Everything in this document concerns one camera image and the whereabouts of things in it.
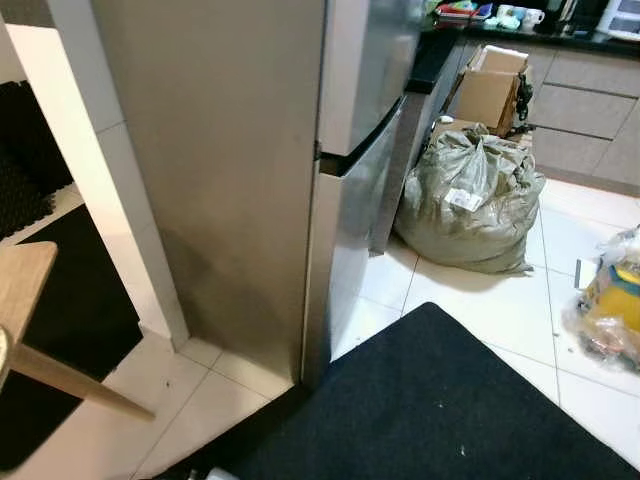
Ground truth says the silver fridge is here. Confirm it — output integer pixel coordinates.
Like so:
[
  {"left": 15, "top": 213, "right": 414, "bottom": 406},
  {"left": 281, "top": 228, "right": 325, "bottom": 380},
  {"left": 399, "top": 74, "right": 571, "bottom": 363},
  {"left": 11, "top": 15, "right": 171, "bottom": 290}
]
[{"left": 90, "top": 0, "right": 426, "bottom": 388}]

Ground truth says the plastic bag with yellow container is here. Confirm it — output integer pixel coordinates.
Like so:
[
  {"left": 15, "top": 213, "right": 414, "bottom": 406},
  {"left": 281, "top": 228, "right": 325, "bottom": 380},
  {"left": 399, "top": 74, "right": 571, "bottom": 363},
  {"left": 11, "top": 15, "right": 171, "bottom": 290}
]
[{"left": 580, "top": 228, "right": 640, "bottom": 336}]

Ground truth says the clear plastic bag with packets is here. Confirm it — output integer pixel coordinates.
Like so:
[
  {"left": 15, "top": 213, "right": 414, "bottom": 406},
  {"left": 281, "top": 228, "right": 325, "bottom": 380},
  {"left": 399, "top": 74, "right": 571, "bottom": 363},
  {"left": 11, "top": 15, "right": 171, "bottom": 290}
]
[{"left": 562, "top": 295, "right": 640, "bottom": 373}]

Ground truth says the beige kitchen cabinet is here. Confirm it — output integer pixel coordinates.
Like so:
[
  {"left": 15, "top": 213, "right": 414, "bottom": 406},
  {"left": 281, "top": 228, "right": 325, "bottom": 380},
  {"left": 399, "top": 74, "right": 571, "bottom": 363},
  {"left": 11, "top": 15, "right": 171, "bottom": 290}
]
[{"left": 440, "top": 40, "right": 640, "bottom": 189}]

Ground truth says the grey woven sack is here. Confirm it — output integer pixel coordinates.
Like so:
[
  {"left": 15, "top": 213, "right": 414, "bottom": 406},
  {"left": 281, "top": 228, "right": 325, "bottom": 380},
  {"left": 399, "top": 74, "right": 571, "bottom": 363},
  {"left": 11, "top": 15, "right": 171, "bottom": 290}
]
[{"left": 393, "top": 122, "right": 547, "bottom": 276}]

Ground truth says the open cardboard box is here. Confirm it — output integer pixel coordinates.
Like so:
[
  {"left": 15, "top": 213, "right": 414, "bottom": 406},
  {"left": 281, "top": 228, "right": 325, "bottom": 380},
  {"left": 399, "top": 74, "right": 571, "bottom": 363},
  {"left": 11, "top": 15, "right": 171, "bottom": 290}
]
[{"left": 452, "top": 45, "right": 531, "bottom": 136}]

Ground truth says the black kitchen countertop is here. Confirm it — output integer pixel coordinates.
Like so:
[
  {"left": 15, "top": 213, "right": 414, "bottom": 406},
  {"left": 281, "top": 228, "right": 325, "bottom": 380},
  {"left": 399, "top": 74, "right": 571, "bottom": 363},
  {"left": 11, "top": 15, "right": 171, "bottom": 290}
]
[{"left": 405, "top": 15, "right": 640, "bottom": 96}]

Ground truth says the red tray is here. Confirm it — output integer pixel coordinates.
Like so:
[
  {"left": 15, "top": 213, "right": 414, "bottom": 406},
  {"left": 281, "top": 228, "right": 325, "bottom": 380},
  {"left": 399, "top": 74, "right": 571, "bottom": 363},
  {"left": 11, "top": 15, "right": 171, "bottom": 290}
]
[{"left": 435, "top": 3, "right": 491, "bottom": 24}]

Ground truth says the black studded floor mat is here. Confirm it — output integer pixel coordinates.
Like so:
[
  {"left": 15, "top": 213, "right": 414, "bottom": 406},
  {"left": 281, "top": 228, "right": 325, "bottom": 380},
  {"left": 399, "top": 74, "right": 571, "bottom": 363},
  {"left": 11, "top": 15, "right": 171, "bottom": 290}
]
[{"left": 0, "top": 80, "right": 76, "bottom": 241}]

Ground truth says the black strap bundle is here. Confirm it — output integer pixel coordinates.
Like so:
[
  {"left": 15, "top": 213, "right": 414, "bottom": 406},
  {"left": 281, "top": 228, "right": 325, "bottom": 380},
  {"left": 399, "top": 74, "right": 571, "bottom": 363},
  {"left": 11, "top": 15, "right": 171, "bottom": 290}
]
[{"left": 512, "top": 72, "right": 535, "bottom": 127}]

